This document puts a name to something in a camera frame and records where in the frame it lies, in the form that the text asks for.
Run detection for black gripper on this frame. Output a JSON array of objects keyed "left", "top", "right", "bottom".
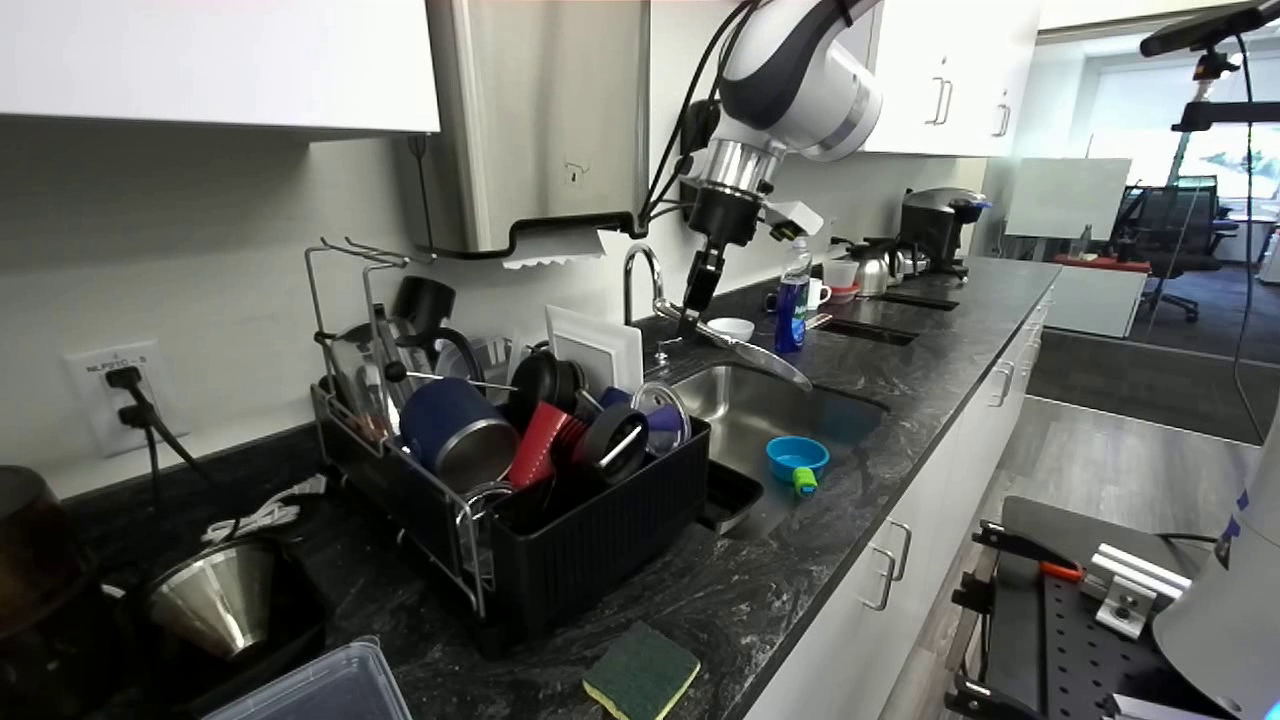
[{"left": 684, "top": 240, "right": 725, "bottom": 314}]

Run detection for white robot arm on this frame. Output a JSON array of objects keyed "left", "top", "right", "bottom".
[{"left": 676, "top": 0, "right": 882, "bottom": 314}]

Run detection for blue dish soap bottle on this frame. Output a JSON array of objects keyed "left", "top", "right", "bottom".
[{"left": 770, "top": 280, "right": 807, "bottom": 357}]

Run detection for stainless steel sink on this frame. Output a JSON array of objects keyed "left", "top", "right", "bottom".
[{"left": 676, "top": 366, "right": 886, "bottom": 535}]

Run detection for black dish rack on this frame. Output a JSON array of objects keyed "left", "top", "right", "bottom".
[{"left": 310, "top": 385, "right": 710, "bottom": 642}]

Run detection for white small bowl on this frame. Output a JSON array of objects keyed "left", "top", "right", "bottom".
[{"left": 703, "top": 317, "right": 757, "bottom": 344}]

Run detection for white cutting board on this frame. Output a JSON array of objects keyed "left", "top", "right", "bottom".
[{"left": 544, "top": 306, "right": 644, "bottom": 394}]

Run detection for red cup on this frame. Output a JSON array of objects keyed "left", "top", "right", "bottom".
[{"left": 508, "top": 405, "right": 580, "bottom": 492}]

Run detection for black coffee machine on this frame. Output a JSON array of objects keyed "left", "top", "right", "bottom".
[{"left": 898, "top": 188, "right": 988, "bottom": 280}]

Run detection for steel paper towel dispenser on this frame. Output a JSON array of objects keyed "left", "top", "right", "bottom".
[{"left": 411, "top": 0, "right": 652, "bottom": 257}]

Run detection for dark blue mug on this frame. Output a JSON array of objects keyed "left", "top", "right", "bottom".
[{"left": 400, "top": 382, "right": 510, "bottom": 471}]

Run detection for white upper cabinets right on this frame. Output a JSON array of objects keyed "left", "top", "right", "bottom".
[{"left": 859, "top": 0, "right": 1041, "bottom": 156}]

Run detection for orange black bar clamp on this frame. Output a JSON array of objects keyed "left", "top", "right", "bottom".
[{"left": 973, "top": 522, "right": 1089, "bottom": 585}]

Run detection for green yellow sponge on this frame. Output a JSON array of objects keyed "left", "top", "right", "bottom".
[{"left": 580, "top": 626, "right": 701, "bottom": 720}]

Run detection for white lower kitchen cabinets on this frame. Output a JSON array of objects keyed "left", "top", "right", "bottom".
[{"left": 744, "top": 310, "right": 1043, "bottom": 720}]

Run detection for white upper cabinet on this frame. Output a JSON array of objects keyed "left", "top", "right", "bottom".
[{"left": 0, "top": 0, "right": 439, "bottom": 133}]

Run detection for black office chair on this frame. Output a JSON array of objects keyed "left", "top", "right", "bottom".
[{"left": 1108, "top": 181, "right": 1223, "bottom": 323}]

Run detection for clear plastic container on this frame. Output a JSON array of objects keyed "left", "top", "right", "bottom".
[{"left": 205, "top": 635, "right": 411, "bottom": 720}]

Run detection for steel cone coffee dripper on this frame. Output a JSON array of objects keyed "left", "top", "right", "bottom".
[{"left": 143, "top": 541, "right": 277, "bottom": 662}]

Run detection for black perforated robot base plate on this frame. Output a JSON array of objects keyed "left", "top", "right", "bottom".
[{"left": 945, "top": 498, "right": 1223, "bottom": 720}]

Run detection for black power plug cable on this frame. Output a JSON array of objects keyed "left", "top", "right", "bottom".
[{"left": 104, "top": 361, "right": 217, "bottom": 492}]

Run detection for white wall outlet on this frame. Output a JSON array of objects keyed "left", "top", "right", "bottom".
[{"left": 63, "top": 339, "right": 167, "bottom": 455}]

